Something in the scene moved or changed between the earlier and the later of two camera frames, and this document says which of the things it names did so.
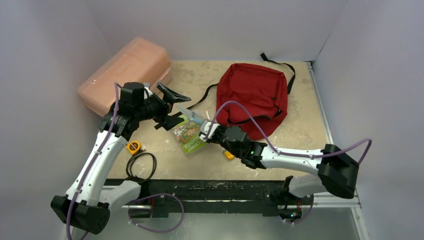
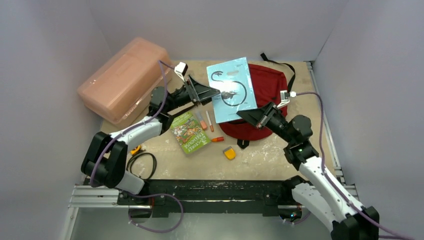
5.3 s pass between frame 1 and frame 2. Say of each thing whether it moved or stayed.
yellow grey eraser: stayed
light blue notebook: moved
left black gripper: moved
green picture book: stayed
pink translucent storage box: stayed
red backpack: stayed
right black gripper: moved
